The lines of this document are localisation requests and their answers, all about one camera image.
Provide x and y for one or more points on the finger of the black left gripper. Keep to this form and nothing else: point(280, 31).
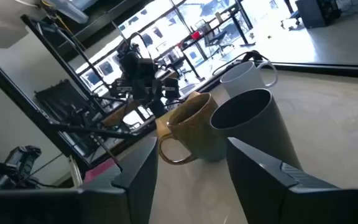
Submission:
point(158, 107)

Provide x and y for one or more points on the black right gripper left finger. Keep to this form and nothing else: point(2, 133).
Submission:
point(57, 205)

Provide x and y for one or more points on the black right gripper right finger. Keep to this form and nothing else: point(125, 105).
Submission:
point(291, 202)

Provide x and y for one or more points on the brown glazed mug teal base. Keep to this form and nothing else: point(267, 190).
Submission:
point(194, 130)

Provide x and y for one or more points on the black tumbler cup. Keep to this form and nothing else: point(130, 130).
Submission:
point(269, 130)

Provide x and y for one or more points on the light blue mug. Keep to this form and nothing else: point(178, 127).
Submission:
point(244, 81)

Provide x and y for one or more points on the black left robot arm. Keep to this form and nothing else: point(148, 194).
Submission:
point(135, 62)

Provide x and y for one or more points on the pink cloth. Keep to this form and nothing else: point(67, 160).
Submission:
point(99, 171)

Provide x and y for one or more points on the black office chair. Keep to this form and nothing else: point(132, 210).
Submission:
point(214, 37)

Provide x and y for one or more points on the black long desk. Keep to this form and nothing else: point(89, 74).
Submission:
point(216, 31)

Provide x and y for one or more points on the black cabinet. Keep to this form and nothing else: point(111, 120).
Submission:
point(315, 12)

